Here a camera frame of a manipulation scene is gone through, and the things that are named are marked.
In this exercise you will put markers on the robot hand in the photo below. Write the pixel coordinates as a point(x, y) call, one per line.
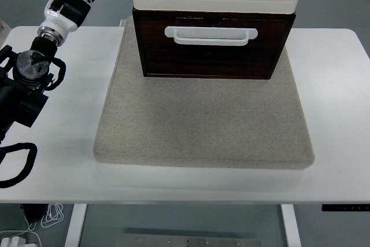
point(72, 10)

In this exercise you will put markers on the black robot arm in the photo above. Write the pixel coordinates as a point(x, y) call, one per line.
point(26, 105)

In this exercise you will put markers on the dark brown wooden drawer housing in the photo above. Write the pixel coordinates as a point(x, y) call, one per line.
point(162, 14)

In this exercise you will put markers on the black object under table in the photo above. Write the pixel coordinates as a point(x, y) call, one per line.
point(33, 210)

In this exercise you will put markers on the beige fabric mat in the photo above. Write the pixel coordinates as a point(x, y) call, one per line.
point(202, 125)

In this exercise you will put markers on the white table leg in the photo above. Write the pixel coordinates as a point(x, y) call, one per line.
point(75, 224)
point(290, 224)

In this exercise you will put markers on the white power adapter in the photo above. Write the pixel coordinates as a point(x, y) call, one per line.
point(16, 241)

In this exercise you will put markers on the grey metal plate with screws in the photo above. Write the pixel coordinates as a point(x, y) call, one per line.
point(188, 241)

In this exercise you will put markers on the black table control panel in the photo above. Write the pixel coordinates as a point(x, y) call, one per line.
point(344, 208)

